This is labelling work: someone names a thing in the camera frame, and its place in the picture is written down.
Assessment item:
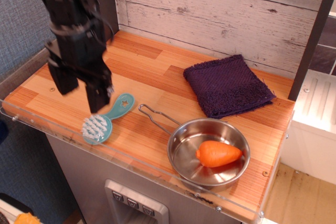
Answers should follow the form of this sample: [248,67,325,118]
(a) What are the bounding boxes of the grey left side rail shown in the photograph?
[1,49,50,100]

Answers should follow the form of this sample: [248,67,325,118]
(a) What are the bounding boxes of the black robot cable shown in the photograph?
[93,11,116,48]

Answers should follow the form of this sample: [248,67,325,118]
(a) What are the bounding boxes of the dark grey left post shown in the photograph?
[98,0,119,39]

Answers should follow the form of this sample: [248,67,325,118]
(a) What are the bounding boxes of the dark grey post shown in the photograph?
[98,0,119,39]
[288,0,334,101]

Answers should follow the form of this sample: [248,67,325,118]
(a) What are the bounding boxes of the orange and black object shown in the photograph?
[1,193,41,223]

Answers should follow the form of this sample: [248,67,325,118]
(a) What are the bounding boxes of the grey cabinet with dispenser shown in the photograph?
[44,132,245,224]

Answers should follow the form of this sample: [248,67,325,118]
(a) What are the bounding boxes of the dark grey right post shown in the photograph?
[288,0,334,101]

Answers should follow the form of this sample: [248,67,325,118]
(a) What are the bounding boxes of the teal brush white bristles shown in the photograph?
[81,93,135,145]

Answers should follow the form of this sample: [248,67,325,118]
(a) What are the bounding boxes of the stainless steel pan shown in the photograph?
[152,118,250,190]

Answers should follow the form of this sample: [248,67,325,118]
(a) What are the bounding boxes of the purple folded towel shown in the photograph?
[183,55,276,119]

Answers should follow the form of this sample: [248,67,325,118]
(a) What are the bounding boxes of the orange plastic carrot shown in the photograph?
[195,141,243,168]

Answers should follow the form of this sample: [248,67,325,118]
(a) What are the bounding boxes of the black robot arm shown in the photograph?
[42,0,113,113]

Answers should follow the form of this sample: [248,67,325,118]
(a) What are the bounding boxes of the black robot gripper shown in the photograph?
[45,28,112,113]

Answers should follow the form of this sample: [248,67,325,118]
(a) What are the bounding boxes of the clear acrylic front guard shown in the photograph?
[3,95,294,223]

